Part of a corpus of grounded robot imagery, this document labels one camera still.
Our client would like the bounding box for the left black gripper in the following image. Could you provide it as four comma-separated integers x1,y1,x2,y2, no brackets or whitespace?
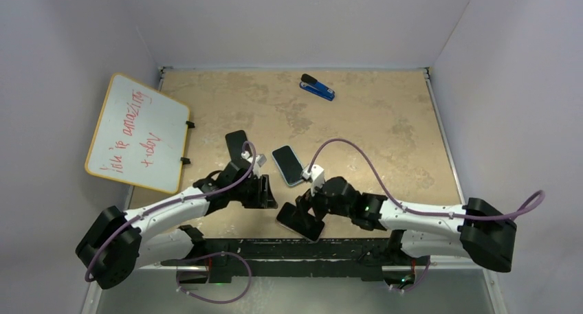
230,174,276,209

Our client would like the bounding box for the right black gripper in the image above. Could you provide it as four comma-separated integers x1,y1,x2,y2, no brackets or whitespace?
293,177,353,229

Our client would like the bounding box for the black phone pink edge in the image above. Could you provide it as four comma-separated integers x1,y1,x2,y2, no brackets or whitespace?
276,203,325,243

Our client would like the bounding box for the light blue phone case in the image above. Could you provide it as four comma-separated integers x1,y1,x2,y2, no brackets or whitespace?
271,145,309,188

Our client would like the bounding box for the black phone case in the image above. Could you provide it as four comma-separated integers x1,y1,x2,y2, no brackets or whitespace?
224,129,256,167

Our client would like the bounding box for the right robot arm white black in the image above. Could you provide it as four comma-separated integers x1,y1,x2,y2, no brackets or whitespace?
295,177,517,273

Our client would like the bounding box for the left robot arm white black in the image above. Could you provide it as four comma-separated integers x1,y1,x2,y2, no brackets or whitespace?
75,159,278,289

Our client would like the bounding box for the blue black stapler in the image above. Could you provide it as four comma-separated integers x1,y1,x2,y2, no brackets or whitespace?
299,74,336,101

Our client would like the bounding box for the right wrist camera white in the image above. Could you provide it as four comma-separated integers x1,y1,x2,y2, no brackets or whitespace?
301,164,325,195

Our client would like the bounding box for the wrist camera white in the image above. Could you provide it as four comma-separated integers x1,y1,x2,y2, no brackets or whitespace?
301,164,325,195
241,151,267,177

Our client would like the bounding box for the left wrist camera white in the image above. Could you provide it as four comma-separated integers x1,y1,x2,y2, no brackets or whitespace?
241,151,267,177

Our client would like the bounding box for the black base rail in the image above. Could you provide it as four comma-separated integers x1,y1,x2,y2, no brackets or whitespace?
162,238,428,284

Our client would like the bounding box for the whiteboard with yellow frame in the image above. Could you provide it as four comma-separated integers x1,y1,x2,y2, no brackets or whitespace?
85,73,190,194

